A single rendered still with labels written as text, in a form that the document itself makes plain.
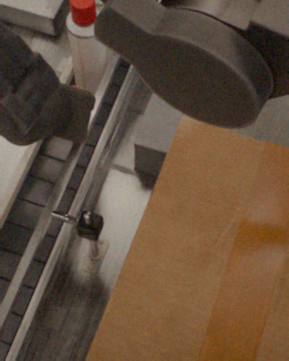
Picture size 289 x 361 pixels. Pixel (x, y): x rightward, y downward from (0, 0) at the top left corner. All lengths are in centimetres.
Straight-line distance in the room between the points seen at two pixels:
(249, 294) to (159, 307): 9
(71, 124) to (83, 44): 12
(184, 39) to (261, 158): 37
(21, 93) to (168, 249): 22
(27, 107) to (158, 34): 35
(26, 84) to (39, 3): 46
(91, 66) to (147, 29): 58
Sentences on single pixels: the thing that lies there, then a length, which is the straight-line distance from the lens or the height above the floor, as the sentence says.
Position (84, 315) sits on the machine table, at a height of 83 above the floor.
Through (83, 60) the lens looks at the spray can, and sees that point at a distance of 87.
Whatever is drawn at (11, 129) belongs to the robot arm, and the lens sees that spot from 64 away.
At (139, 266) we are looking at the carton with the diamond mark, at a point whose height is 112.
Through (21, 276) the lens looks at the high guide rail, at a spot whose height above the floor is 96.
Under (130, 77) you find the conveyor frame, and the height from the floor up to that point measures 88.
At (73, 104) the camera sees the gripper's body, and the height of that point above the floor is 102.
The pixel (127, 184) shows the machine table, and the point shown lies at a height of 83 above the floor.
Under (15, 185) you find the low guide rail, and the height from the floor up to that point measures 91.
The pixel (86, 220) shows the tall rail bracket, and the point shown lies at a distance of 75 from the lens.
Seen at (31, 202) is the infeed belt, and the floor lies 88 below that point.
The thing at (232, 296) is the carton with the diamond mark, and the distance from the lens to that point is 59.
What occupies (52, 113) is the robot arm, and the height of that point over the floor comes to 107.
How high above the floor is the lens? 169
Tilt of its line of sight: 64 degrees down
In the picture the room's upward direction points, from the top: 1 degrees clockwise
